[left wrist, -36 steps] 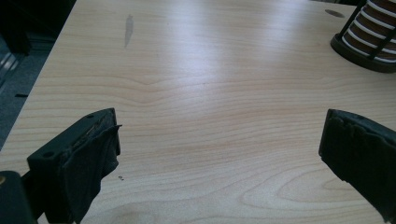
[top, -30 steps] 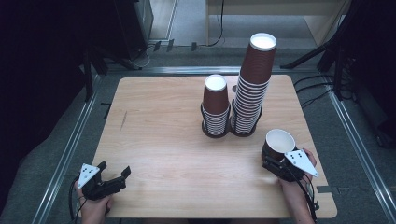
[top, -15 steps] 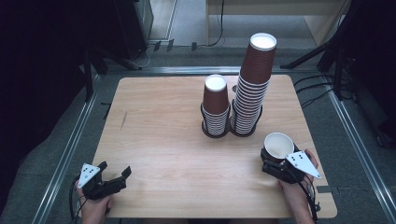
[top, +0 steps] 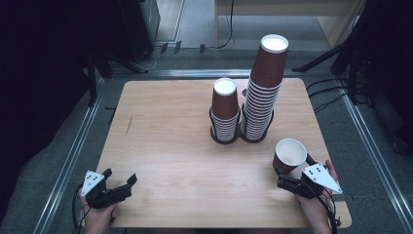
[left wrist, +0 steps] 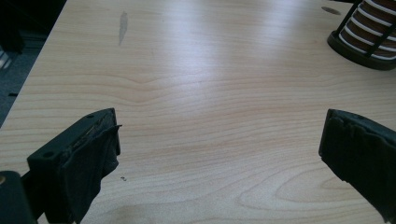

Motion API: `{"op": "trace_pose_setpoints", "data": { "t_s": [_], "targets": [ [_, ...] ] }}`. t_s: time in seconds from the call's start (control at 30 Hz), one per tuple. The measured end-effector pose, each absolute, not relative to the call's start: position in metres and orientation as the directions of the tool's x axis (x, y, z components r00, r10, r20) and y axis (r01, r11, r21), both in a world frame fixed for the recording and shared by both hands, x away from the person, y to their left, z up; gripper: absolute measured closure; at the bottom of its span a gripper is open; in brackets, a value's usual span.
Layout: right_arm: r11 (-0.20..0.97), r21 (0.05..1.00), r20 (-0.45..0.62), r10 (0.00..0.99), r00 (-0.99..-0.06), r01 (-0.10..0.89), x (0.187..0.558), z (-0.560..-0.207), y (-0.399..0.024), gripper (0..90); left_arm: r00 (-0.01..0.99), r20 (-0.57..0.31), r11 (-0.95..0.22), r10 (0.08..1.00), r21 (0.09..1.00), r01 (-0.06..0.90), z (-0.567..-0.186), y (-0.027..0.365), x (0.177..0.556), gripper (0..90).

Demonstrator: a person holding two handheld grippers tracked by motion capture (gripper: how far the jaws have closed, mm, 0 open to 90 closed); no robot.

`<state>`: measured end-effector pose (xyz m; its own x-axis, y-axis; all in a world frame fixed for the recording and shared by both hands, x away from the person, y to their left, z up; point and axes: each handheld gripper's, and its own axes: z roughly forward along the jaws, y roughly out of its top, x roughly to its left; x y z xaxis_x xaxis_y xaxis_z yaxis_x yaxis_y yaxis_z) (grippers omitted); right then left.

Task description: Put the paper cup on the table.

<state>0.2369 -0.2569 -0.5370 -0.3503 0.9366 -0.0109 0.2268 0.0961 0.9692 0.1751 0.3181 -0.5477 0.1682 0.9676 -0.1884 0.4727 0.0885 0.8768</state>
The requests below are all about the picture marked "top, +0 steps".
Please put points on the brown paper cup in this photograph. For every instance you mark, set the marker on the brown paper cup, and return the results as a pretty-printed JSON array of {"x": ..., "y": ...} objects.
[{"x": 289, "y": 154}]

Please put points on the short stack of brown cups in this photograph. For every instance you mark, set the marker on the short stack of brown cups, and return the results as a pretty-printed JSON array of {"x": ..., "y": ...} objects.
[{"x": 224, "y": 107}]

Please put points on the black metal stand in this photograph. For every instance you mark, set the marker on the black metal stand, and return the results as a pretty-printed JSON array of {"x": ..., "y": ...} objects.
[{"x": 92, "y": 81}]

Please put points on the black tripod stand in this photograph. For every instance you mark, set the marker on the black tripod stand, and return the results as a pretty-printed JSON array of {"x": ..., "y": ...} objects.
[{"x": 321, "y": 57}]

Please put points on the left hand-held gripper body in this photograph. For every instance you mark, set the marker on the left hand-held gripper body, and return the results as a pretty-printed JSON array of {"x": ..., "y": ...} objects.
[{"x": 108, "y": 196}]

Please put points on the metal floor rail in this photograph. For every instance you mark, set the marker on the metal floor rail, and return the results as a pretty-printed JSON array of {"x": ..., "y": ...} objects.
[
  {"x": 376, "y": 152},
  {"x": 68, "y": 165}
]

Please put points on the black cabinet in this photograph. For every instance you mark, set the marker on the black cabinet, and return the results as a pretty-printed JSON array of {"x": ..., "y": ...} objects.
[{"x": 138, "y": 29}]

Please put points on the person's right hand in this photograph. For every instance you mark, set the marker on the person's right hand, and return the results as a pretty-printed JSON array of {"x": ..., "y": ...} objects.
[{"x": 313, "y": 214}]

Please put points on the black double cup holder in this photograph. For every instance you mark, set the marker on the black double cup holder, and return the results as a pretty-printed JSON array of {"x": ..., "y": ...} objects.
[{"x": 240, "y": 136}]

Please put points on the light wooden furniture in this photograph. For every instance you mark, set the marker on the light wooden furniture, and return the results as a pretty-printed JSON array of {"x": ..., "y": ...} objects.
[{"x": 334, "y": 22}]

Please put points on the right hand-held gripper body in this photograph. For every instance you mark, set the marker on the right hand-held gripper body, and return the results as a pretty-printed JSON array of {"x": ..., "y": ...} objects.
[{"x": 308, "y": 185}]

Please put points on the person's left hand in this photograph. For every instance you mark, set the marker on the person's left hand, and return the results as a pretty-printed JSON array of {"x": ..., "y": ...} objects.
[{"x": 97, "y": 221}]

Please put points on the tall stack of brown cups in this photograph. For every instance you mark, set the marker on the tall stack of brown cups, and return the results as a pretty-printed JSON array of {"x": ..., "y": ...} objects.
[{"x": 267, "y": 71}]

